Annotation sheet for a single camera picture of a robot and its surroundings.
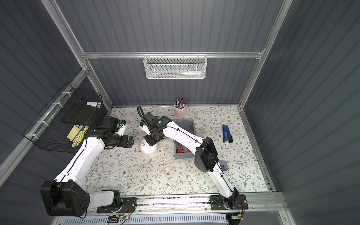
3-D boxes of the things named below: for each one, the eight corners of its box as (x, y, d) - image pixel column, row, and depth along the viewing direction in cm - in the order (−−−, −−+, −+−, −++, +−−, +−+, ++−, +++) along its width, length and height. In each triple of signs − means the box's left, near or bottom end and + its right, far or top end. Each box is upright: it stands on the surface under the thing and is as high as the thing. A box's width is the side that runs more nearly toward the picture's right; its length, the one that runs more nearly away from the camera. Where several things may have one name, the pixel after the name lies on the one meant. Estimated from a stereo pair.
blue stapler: (223, 142, 100) (224, 140, 98) (220, 126, 109) (220, 124, 107) (232, 142, 100) (233, 140, 98) (228, 126, 109) (229, 124, 107)
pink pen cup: (177, 119, 114) (176, 108, 103) (174, 111, 119) (173, 99, 109) (186, 117, 115) (187, 105, 105) (183, 109, 121) (183, 97, 110)
